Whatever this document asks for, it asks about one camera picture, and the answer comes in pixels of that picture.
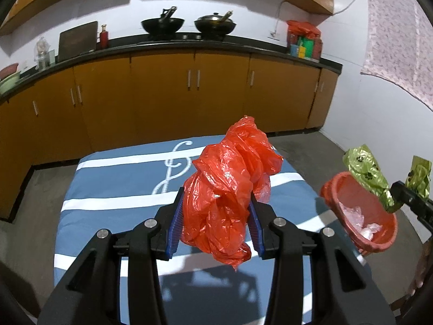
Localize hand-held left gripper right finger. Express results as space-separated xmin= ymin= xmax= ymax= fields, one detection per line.
xmin=248 ymin=192 xmax=396 ymax=325

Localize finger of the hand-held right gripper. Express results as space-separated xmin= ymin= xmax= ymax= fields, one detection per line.
xmin=391 ymin=181 xmax=433 ymax=231

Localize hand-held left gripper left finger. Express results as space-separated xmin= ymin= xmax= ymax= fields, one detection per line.
xmin=37 ymin=189 xmax=186 ymax=325

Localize red plastic bag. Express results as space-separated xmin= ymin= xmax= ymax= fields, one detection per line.
xmin=181 ymin=116 xmax=284 ymax=271

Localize white plastic bag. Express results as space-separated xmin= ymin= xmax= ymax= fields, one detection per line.
xmin=359 ymin=223 xmax=384 ymax=241

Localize green paw print bag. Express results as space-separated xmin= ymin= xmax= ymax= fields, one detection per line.
xmin=342 ymin=144 xmax=433 ymax=215

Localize red plastic basket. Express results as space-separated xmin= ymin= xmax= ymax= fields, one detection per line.
xmin=320 ymin=171 xmax=398 ymax=254

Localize blue white striped blanket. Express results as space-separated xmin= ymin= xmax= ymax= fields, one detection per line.
xmin=54 ymin=135 xmax=369 ymax=325

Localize wooden kitchen base cabinet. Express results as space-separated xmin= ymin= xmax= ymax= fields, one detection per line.
xmin=0 ymin=45 xmax=339 ymax=224

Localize floral curtain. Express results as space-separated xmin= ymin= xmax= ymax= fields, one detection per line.
xmin=360 ymin=0 xmax=433 ymax=112

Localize black kitchen countertop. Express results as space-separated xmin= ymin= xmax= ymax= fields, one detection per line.
xmin=0 ymin=35 xmax=343 ymax=104

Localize green plastic box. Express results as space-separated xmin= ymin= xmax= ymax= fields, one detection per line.
xmin=301 ymin=37 xmax=315 ymax=58

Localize gas stove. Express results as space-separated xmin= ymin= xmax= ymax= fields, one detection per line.
xmin=149 ymin=30 xmax=231 ymax=42

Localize red bottle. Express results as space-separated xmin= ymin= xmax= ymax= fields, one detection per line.
xmin=99 ymin=24 xmax=110 ymax=50

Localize red grocery bag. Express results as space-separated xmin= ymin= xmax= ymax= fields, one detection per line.
xmin=287 ymin=20 xmax=321 ymax=40

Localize black wok with lid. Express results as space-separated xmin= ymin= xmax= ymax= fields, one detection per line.
xmin=194 ymin=10 xmax=237 ymax=38

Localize dark wooden cutting board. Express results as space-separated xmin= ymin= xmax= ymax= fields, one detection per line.
xmin=58 ymin=21 xmax=99 ymax=62

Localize clear glass jar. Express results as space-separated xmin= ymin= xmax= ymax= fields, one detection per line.
xmin=35 ymin=37 xmax=55 ymax=70

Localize pink bowl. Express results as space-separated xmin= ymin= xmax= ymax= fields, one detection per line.
xmin=0 ymin=63 xmax=20 ymax=79

